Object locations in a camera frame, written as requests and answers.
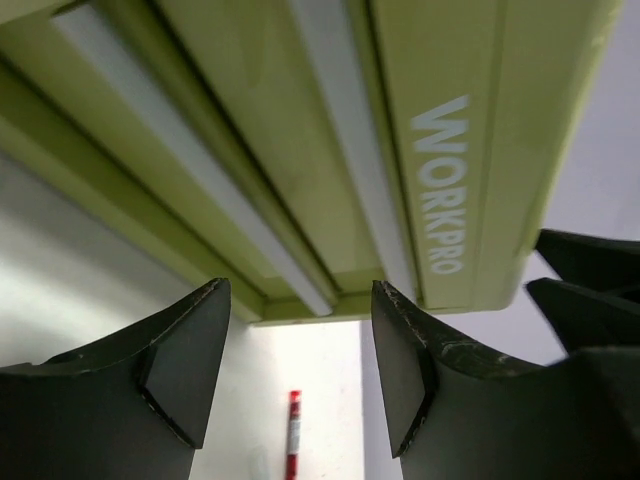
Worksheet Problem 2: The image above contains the green metal drawer toolbox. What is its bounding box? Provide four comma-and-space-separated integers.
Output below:
1, 1, 622, 325

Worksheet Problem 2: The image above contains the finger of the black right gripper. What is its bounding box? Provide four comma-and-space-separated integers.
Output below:
526, 229, 639, 354

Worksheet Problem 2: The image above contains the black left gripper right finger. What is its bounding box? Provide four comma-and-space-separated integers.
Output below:
371, 281, 639, 479

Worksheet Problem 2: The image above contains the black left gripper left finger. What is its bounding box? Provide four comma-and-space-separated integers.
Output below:
1, 279, 231, 479

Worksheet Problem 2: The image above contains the red refill pen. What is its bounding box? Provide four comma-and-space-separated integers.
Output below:
284, 390, 302, 480

